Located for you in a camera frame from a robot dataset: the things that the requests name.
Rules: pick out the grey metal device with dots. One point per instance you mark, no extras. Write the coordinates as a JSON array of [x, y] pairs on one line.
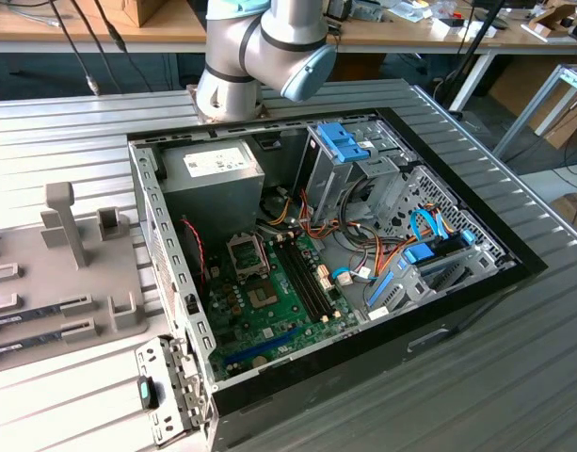
[[368, 10]]

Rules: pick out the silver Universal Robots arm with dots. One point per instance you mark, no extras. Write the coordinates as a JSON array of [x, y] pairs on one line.
[[269, 47]]

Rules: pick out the grey metal card bracket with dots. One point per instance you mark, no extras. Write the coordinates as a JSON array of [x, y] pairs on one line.
[[151, 353]]

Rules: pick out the aluminium profile frame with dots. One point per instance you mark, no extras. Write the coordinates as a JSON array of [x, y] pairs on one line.
[[528, 109]]

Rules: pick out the black teal latch button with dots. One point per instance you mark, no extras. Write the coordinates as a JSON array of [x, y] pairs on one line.
[[144, 391]]

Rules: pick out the black tripod stand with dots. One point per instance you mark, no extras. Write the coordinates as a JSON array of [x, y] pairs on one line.
[[480, 41]]

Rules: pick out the grey parts rack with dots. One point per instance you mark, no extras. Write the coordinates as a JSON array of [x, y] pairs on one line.
[[48, 282]]

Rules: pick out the blue disk carrier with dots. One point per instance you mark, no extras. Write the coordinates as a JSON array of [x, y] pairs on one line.
[[379, 287], [417, 254]]

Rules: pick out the open small cardboard box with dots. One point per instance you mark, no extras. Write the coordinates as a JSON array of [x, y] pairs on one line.
[[551, 19]]

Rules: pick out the grey power supply unit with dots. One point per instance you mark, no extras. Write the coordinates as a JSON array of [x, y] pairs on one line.
[[213, 198]]

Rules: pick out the black open PC case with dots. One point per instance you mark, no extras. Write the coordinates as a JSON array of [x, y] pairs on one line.
[[316, 376]]

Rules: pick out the grey metal disk bay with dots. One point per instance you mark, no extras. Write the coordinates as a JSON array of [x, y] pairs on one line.
[[457, 278]]

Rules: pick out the black RAM slot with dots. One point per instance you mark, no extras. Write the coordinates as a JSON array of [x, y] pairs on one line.
[[297, 279], [310, 275]]

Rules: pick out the green motherboard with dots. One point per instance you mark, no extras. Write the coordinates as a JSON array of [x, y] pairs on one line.
[[269, 325]]

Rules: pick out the round coin battery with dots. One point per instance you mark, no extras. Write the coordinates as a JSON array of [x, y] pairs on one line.
[[259, 362]]

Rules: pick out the blue plastic drive latch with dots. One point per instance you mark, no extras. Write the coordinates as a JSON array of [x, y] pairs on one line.
[[340, 141]]

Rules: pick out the white four-pin board connector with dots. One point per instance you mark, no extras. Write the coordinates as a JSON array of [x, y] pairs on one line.
[[215, 271]]

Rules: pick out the blue expansion slot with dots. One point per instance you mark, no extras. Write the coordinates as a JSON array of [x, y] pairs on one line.
[[262, 347]]

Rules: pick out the large flat cardboard sheet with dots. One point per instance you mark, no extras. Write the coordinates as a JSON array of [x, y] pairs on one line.
[[565, 127]]

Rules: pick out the clear plastic packet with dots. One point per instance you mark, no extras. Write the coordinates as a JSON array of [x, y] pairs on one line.
[[412, 11]]

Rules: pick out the brown cardboard box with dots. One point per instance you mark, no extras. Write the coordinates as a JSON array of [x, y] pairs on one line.
[[149, 11]]

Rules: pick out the grey metal drive cage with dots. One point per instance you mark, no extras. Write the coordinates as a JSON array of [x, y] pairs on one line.
[[330, 188]]

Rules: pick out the blue RAM stick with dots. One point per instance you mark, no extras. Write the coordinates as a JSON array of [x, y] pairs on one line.
[[29, 343], [29, 316]]

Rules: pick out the wooden desk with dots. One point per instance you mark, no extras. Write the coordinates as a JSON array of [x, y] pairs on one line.
[[514, 42], [34, 33]]

